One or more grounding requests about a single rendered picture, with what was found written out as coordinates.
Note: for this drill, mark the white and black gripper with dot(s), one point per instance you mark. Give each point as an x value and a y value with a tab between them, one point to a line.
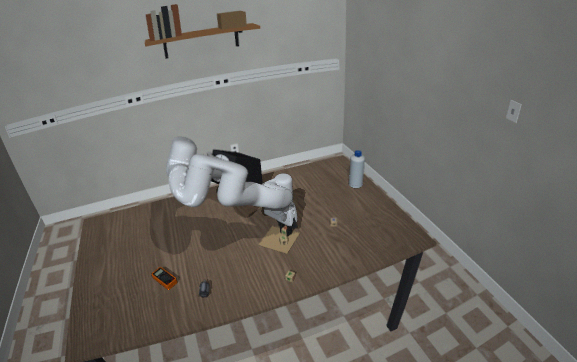
289	220

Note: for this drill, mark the tan flat mat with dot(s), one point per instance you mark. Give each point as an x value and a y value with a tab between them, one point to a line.
272	241

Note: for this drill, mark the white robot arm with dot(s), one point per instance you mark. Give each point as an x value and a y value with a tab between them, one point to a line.
233	189

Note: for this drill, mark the orange multimeter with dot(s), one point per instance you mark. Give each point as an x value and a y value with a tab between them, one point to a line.
164	278

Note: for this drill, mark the white plastic bottle with blue cap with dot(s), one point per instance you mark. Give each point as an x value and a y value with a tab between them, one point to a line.
356	170

